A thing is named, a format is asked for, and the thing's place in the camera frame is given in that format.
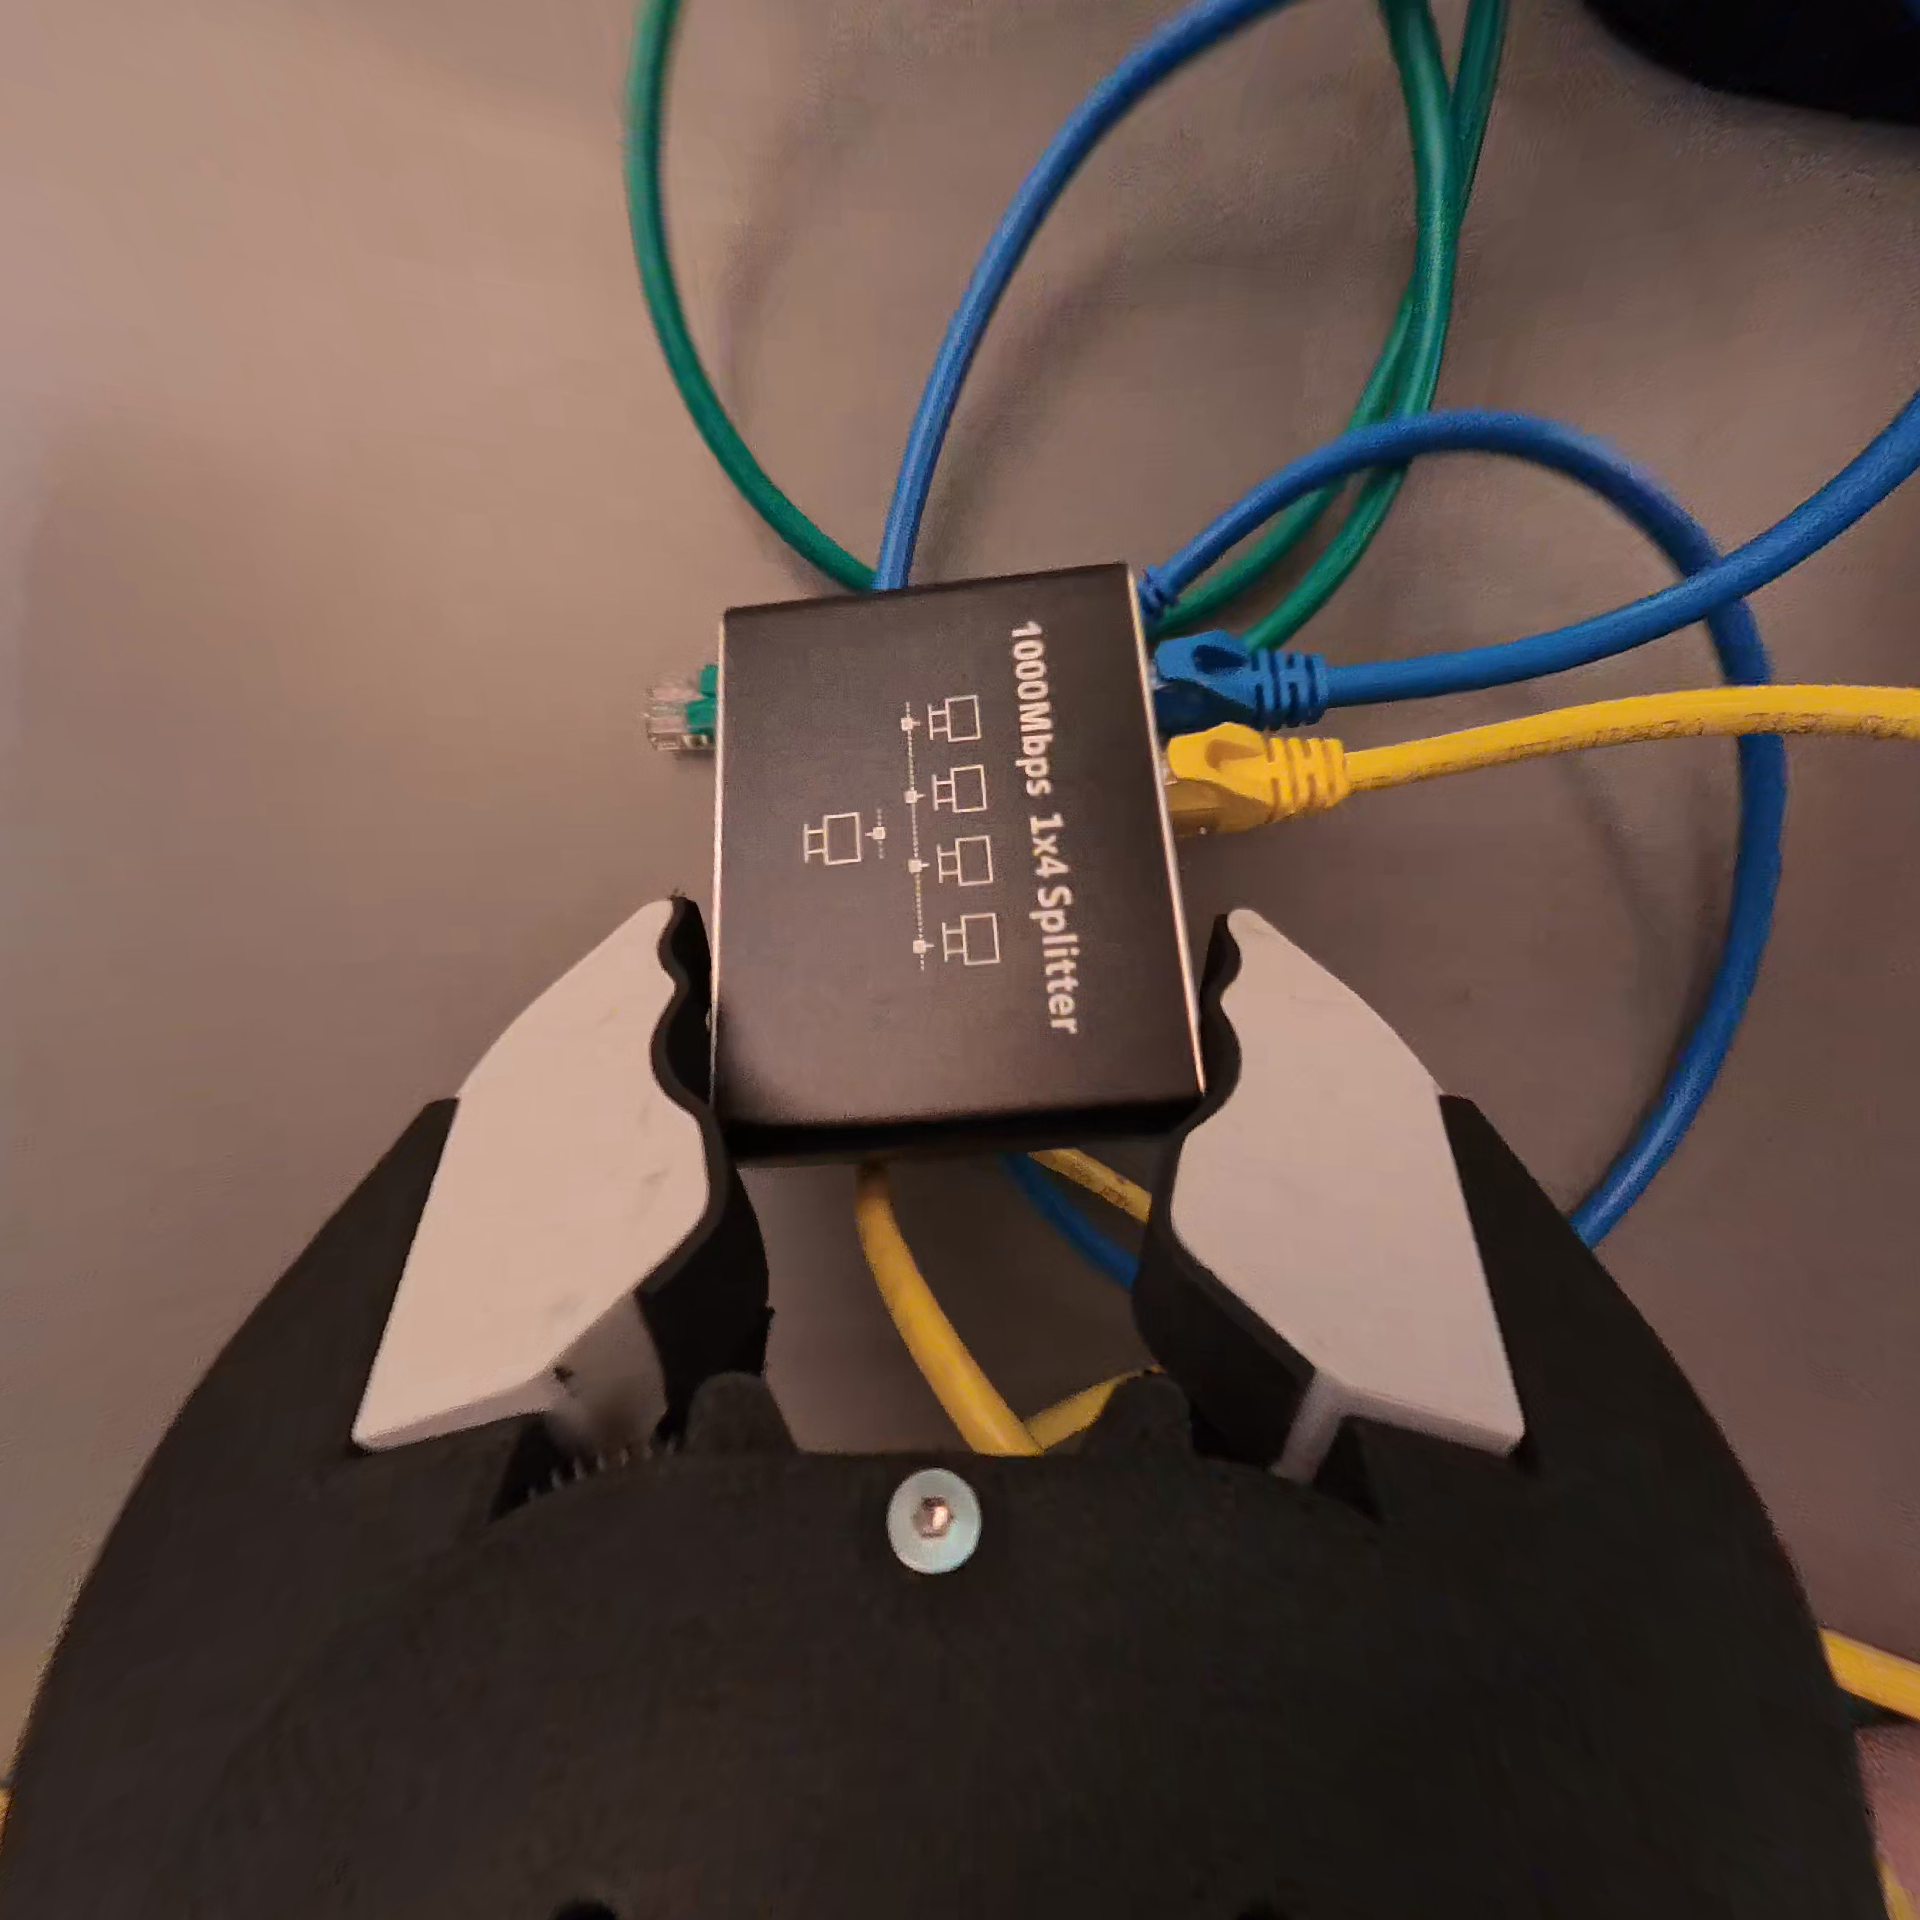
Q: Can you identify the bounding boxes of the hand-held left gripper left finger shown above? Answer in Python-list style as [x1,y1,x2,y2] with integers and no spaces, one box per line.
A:
[352,895,778,1453]

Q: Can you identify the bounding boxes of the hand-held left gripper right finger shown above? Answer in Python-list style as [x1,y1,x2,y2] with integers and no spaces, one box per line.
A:
[1128,907,1527,1479]

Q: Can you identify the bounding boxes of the black ethernet splitter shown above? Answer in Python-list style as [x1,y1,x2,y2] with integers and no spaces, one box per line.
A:
[712,563,1209,1164]

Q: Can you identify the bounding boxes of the yellow ethernet cable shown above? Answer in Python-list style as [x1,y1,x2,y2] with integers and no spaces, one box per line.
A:
[855,689,1920,1718]

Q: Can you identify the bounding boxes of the blue ethernet cable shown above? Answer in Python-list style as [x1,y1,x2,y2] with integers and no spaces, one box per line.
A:
[874,0,1920,1292]

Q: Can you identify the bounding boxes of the green ethernet cable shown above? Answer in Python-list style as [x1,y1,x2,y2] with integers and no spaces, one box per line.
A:
[621,0,1508,759]

